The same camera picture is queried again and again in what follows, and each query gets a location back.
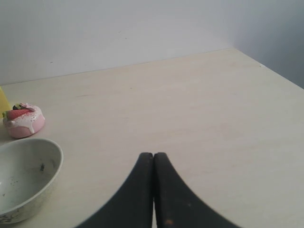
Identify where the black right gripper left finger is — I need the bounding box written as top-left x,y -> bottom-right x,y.
78,152 -> 153,228

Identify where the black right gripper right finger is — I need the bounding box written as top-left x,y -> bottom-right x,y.
154,152 -> 238,228

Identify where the white ceramic bowl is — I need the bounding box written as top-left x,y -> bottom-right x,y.
0,138 -> 64,224

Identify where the pink toy cake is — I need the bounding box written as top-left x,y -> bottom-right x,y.
2,103 -> 45,139

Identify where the yellow foam cube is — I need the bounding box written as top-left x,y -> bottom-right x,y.
0,87 -> 11,113

